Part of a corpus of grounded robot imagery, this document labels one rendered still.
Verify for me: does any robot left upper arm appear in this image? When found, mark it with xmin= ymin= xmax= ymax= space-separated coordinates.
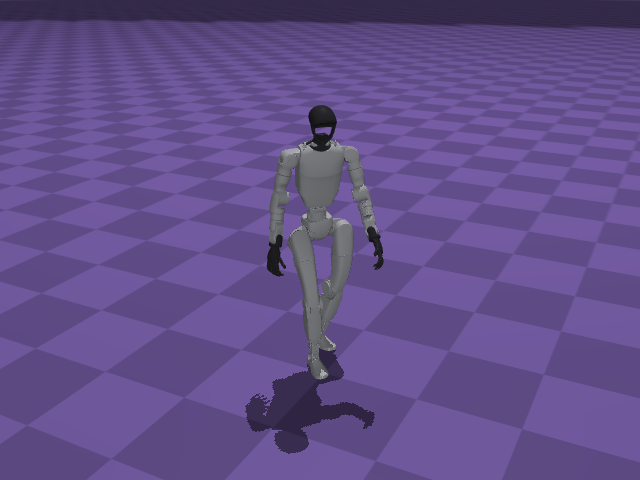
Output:
xmin=340 ymin=145 xmax=368 ymax=202

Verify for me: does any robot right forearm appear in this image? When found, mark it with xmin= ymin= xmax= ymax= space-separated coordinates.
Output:
xmin=269 ymin=191 xmax=285 ymax=244

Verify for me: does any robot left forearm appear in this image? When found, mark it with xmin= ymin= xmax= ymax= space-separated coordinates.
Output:
xmin=358 ymin=186 xmax=378 ymax=238

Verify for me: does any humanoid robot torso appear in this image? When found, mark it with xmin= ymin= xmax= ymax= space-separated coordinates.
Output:
xmin=295 ymin=140 xmax=344 ymax=241

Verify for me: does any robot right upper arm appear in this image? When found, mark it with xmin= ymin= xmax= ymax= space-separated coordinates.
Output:
xmin=273 ymin=148 xmax=300 ymax=205

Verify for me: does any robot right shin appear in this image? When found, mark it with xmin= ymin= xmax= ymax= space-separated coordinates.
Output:
xmin=302 ymin=298 xmax=322 ymax=361

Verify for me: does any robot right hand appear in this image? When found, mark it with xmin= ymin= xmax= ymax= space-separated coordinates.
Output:
xmin=267 ymin=235 xmax=286 ymax=276

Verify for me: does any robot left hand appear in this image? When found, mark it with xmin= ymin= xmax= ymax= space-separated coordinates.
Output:
xmin=367 ymin=226 xmax=384 ymax=270

